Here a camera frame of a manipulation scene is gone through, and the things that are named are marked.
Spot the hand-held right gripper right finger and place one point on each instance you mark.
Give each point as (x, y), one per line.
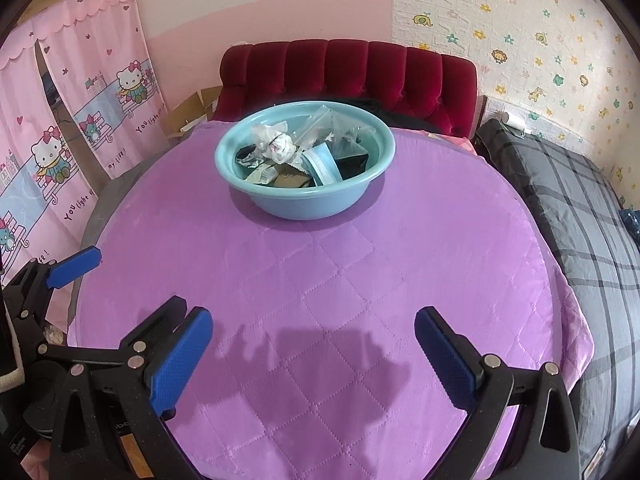
(445, 355)

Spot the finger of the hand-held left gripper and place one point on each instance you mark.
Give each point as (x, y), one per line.
(75, 266)
(160, 320)

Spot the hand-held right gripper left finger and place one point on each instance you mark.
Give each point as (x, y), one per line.
(180, 360)

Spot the white serrated sachet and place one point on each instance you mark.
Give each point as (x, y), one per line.
(262, 175)

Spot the teal plastic basin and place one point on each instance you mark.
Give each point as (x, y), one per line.
(300, 200)

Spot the silver black foil packet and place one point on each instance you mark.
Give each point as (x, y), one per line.
(246, 156)

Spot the white plastic bag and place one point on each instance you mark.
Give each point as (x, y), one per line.
(282, 150)

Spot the blue face mask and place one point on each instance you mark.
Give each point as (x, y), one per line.
(322, 165)

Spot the clear zip bag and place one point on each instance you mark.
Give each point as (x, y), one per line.
(340, 127)

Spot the grey table underlay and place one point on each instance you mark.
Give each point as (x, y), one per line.
(115, 200)

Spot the pink cartoon curtain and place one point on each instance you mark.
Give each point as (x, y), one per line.
(105, 60)
(35, 160)

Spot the purple quilted mat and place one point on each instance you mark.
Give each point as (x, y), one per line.
(325, 285)

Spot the cardboard box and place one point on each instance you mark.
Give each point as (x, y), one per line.
(192, 110)

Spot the grey plaid bed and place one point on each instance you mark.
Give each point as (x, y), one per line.
(565, 200)

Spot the blue floral cloth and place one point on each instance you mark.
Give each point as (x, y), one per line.
(631, 222)

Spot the white paper roll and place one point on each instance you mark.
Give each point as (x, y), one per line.
(514, 120)

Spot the black clothing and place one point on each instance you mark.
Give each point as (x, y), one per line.
(395, 115)

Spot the red velvet sofa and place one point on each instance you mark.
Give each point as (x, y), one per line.
(350, 70)

